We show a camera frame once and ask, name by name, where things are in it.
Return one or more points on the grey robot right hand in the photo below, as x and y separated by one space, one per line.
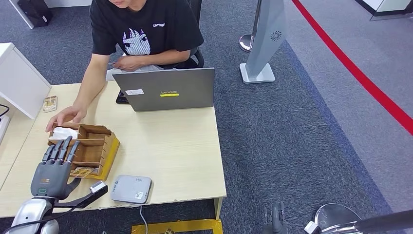
275 223

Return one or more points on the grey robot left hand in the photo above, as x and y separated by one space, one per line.
51 181

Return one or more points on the person's left hand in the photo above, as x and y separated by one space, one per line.
129 63

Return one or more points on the person's right hand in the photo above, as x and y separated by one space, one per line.
67 114

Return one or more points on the white ID card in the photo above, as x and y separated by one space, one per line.
111 62

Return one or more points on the gold patterned key card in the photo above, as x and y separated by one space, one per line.
50 104
83 172

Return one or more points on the wooden compartment organizer box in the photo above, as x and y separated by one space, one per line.
95 150

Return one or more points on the person's right forearm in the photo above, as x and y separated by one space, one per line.
92 80

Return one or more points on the person's left forearm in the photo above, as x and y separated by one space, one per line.
166 57

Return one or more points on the person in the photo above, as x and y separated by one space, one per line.
155 25

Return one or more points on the grey card reader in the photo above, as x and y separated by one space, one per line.
130 189

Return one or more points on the grey laptop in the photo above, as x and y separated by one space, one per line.
180 87

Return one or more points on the white desk leg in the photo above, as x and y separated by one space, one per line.
218 208

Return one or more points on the white cabinet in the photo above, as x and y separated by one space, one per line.
19 80

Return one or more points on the white power strip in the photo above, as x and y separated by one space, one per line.
3 129

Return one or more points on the black office chair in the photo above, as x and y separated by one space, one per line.
197 60

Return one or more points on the yellow floor tape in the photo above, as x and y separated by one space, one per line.
187 225

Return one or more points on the white furniture panel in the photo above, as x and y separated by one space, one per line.
64 3

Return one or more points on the small gold floor scrap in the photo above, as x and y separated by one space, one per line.
168 231

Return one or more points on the black bag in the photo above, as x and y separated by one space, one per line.
35 13

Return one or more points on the grey kiosk stand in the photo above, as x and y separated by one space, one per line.
264 42

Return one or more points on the red floor tape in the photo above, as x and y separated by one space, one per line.
355 72

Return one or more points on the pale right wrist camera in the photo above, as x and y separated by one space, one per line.
310 227

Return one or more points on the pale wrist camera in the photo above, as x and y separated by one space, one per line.
310 227
97 187

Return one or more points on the black left camera bracket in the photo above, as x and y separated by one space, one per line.
84 201

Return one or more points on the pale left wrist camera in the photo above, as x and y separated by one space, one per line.
97 187

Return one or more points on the white furniture post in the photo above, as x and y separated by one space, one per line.
21 14

